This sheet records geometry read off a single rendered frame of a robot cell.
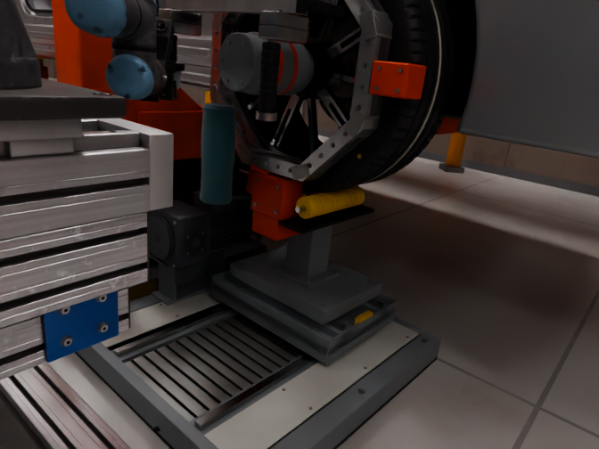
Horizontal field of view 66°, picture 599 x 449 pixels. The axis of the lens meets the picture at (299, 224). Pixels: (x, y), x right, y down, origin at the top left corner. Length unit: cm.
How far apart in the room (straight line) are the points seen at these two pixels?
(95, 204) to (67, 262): 7
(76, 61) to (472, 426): 143
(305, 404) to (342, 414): 9
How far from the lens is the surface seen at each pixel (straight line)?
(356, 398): 126
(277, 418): 118
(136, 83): 88
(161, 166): 56
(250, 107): 144
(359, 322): 140
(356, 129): 107
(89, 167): 52
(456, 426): 141
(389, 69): 103
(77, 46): 142
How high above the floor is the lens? 87
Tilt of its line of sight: 19 degrees down
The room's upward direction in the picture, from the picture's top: 6 degrees clockwise
